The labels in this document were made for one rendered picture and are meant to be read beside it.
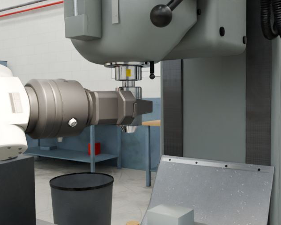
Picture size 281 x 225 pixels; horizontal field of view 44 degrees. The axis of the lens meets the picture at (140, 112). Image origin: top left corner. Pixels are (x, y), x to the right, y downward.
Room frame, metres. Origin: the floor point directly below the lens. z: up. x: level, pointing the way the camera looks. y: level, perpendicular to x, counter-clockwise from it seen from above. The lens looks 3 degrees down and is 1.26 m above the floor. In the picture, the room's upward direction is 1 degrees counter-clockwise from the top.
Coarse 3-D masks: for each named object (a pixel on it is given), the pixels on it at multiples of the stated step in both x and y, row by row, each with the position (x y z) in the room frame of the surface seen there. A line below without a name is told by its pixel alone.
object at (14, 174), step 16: (16, 160) 0.81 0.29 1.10; (32, 160) 0.85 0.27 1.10; (0, 176) 0.77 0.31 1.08; (16, 176) 0.81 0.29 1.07; (32, 176) 0.85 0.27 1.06; (0, 192) 0.76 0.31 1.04; (16, 192) 0.80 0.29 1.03; (32, 192) 0.85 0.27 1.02; (0, 208) 0.76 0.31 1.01; (16, 208) 0.80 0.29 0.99; (32, 208) 0.85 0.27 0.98; (0, 224) 0.76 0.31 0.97; (16, 224) 0.80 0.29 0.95; (32, 224) 0.85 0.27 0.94
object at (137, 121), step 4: (132, 92) 0.59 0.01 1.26; (136, 92) 0.60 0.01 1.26; (140, 92) 0.61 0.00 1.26; (136, 96) 0.60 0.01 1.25; (140, 96) 0.61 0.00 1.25; (140, 116) 0.61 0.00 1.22; (136, 120) 0.60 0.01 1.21; (140, 120) 0.61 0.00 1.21; (132, 124) 0.60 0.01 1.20; (136, 124) 0.60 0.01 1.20; (140, 124) 0.61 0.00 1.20
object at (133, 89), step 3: (117, 87) 0.60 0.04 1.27; (120, 87) 0.60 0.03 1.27; (123, 87) 0.60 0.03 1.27; (126, 87) 0.59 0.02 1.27; (129, 87) 0.59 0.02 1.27; (132, 87) 0.60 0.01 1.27; (135, 87) 0.60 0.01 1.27; (138, 87) 0.60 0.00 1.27; (141, 87) 0.62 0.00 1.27; (117, 90) 0.60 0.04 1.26; (120, 90) 0.60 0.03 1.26; (123, 90) 0.59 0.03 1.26; (126, 90) 0.59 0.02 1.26; (129, 90) 0.59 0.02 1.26; (132, 90) 0.59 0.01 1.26; (135, 90) 0.60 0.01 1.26; (138, 90) 0.60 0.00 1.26; (141, 90) 0.61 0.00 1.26
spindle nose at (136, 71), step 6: (120, 66) 0.60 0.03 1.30; (126, 66) 0.59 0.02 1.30; (132, 66) 0.59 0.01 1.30; (138, 66) 0.60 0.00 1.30; (120, 72) 0.60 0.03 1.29; (132, 72) 0.59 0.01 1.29; (138, 72) 0.60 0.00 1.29; (120, 78) 0.60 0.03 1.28; (126, 78) 0.59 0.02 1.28; (132, 78) 0.59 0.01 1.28; (138, 78) 0.60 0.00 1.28
